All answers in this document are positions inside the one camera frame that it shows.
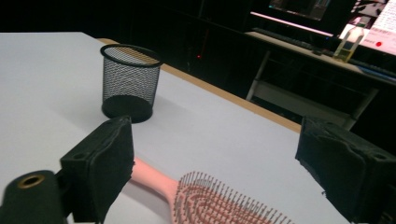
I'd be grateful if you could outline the white-framed desk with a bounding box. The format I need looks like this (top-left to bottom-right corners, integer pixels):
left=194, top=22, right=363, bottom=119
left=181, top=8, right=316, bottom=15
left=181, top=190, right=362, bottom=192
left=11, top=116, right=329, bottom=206
left=245, top=31, right=396, bottom=131

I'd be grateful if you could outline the dark monitor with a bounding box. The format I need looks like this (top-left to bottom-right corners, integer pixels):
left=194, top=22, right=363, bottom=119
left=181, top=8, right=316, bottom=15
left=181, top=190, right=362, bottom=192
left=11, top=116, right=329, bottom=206
left=249, top=0, right=357, bottom=37

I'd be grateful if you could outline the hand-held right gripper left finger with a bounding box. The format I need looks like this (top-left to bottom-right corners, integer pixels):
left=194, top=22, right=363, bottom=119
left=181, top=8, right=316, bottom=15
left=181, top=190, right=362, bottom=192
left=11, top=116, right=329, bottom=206
left=59, top=116, right=135, bottom=224

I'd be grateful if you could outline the clear bottle with yellow liquid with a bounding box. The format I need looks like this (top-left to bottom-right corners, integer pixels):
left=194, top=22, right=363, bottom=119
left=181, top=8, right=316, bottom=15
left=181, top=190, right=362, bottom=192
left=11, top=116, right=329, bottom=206
left=332, top=25, right=365, bottom=63

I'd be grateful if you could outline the white table sheet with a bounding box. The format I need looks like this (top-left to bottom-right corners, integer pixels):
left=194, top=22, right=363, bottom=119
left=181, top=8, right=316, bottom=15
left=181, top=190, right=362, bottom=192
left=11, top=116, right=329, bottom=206
left=0, top=32, right=350, bottom=224

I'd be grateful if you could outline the bright monitor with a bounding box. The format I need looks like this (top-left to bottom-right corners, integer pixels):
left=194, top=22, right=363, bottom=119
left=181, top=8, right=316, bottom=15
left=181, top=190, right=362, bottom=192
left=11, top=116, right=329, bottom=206
left=338, top=0, right=396, bottom=57

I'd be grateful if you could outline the black mesh pen holder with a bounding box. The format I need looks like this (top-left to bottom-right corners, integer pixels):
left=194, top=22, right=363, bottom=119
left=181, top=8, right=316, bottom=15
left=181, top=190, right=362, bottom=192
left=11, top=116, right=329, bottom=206
left=100, top=43, right=163, bottom=124

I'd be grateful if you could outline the black keyboard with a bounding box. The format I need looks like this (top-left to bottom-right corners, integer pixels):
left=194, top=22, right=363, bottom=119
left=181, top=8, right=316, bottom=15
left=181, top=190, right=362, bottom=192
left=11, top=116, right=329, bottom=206
left=251, top=27, right=332, bottom=56

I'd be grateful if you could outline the pink hairbrush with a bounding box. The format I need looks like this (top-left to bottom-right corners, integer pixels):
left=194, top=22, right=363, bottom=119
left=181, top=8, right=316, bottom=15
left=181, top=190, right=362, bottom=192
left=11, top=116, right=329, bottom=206
left=130, top=157, right=297, bottom=224

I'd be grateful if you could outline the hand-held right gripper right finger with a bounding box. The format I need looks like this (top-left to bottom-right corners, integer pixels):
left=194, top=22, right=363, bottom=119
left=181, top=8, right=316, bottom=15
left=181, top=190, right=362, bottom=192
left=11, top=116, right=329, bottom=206
left=295, top=116, right=396, bottom=224

